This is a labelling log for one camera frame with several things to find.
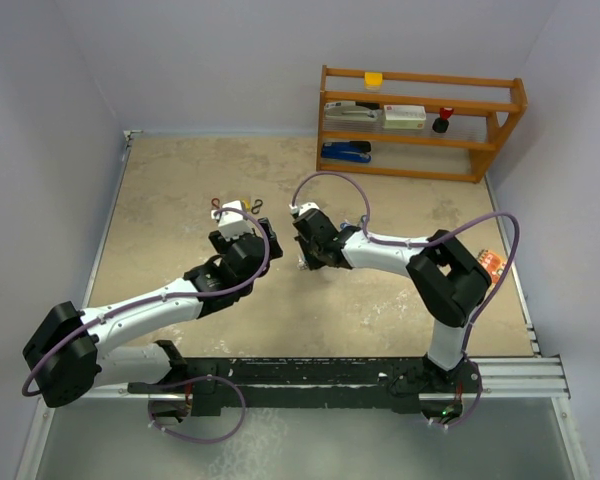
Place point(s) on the black base frame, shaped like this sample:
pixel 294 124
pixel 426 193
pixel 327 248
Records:
pixel 404 385

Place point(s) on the orange spiral notebook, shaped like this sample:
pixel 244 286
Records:
pixel 492 263

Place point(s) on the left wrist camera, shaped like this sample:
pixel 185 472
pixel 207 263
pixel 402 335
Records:
pixel 230 221

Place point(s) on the wooden shelf rack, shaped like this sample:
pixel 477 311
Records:
pixel 425 126

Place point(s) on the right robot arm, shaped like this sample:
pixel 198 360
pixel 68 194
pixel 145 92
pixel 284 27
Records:
pixel 449 279

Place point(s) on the white cardboard box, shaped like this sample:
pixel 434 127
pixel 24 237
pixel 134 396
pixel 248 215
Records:
pixel 404 117

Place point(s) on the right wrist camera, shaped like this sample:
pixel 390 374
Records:
pixel 297 210

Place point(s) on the black tag key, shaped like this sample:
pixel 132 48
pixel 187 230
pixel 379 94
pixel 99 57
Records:
pixel 302 264

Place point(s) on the grey stapler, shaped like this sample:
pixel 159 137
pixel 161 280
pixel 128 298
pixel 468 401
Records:
pixel 355 111

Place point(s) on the yellow block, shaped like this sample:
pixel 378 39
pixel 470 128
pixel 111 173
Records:
pixel 373 81

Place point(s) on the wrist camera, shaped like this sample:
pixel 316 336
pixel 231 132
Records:
pixel 230 221
pixel 297 210

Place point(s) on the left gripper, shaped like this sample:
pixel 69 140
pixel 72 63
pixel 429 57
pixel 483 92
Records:
pixel 221 244

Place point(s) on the blue stapler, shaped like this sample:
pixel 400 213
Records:
pixel 351 151

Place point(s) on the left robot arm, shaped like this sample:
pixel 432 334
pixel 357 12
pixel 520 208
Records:
pixel 74 350

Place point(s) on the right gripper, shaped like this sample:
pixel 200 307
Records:
pixel 313 264

